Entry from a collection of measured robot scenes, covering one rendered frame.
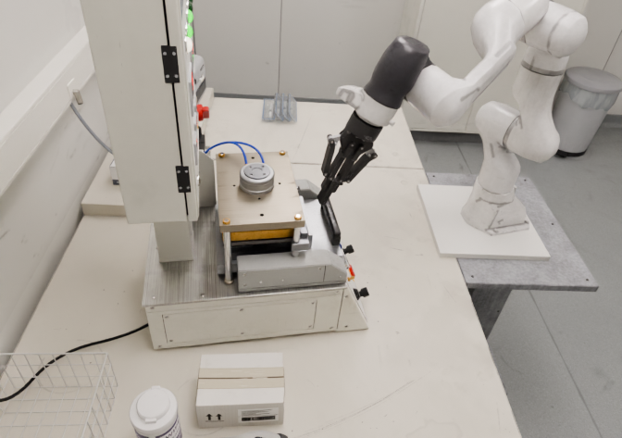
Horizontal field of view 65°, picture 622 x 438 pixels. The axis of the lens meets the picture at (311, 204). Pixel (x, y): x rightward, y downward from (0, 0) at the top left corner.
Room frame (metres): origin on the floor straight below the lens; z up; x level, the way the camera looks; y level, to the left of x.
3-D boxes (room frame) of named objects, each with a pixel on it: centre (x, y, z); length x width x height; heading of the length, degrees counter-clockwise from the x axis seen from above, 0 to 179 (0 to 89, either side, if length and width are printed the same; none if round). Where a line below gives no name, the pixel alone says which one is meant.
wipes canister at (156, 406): (0.46, 0.26, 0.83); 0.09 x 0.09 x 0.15
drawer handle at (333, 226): (0.94, -0.05, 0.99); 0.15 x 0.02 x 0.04; 14
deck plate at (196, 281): (0.88, 0.16, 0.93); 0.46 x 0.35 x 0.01; 104
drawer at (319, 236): (0.90, 0.08, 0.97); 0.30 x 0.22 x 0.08; 104
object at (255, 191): (0.90, 0.16, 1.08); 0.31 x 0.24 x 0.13; 14
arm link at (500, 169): (1.31, -0.55, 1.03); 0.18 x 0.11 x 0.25; 40
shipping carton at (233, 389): (0.57, 0.11, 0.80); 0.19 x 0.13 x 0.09; 95
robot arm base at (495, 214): (1.29, -0.62, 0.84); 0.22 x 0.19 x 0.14; 100
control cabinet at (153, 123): (0.85, 0.30, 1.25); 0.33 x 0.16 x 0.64; 14
